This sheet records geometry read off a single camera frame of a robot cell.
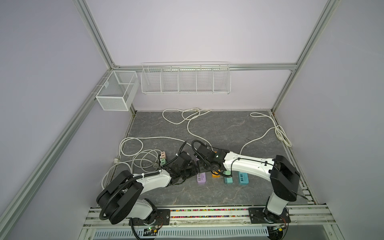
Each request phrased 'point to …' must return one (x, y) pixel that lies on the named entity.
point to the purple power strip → (201, 177)
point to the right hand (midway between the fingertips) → (201, 167)
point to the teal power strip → (243, 178)
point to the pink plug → (162, 154)
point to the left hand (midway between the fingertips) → (199, 171)
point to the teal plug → (228, 180)
